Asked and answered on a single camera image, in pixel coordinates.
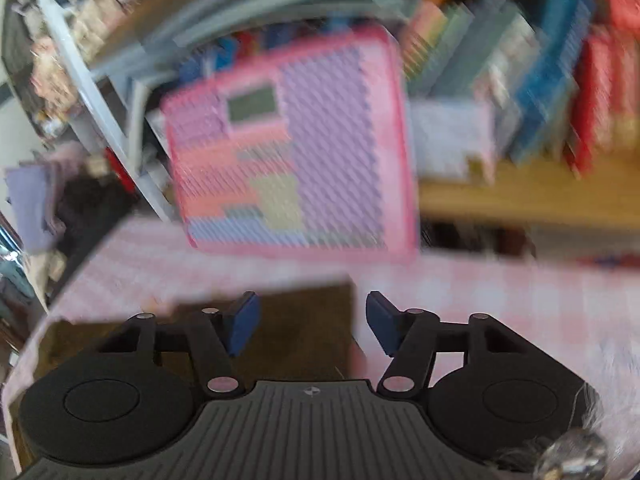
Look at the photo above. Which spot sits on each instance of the pink checked desk mat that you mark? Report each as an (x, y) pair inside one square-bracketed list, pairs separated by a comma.
[(536, 373)]

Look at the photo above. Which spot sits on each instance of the lilac folded cloth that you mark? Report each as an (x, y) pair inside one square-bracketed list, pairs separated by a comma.
[(33, 192)]

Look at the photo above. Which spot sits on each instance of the brown corduroy trousers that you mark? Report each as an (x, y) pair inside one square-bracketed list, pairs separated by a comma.
[(105, 393)]

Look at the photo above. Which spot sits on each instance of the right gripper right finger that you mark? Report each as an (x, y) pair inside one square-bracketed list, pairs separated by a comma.
[(409, 339)]

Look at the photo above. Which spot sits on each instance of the small card box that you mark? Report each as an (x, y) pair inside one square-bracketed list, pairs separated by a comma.
[(453, 139)]

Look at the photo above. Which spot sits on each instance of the pink learning keyboard toy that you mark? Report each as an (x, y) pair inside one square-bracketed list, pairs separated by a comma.
[(302, 151)]

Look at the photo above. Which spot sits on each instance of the white shelf post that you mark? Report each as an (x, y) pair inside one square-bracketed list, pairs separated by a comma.
[(120, 125)]

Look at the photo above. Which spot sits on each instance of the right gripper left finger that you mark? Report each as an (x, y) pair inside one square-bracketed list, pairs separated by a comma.
[(215, 338)]

